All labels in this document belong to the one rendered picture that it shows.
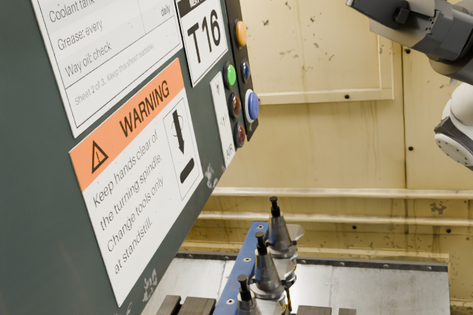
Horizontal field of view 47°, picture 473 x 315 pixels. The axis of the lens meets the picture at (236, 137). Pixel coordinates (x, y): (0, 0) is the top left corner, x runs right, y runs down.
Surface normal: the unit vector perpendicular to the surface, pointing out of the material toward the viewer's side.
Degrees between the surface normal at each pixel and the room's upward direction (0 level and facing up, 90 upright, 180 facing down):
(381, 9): 90
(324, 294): 24
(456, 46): 90
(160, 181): 90
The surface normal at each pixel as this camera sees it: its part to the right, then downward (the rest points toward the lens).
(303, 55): -0.27, 0.44
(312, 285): -0.25, -0.64
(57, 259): 0.95, -0.02
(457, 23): 0.24, 0.37
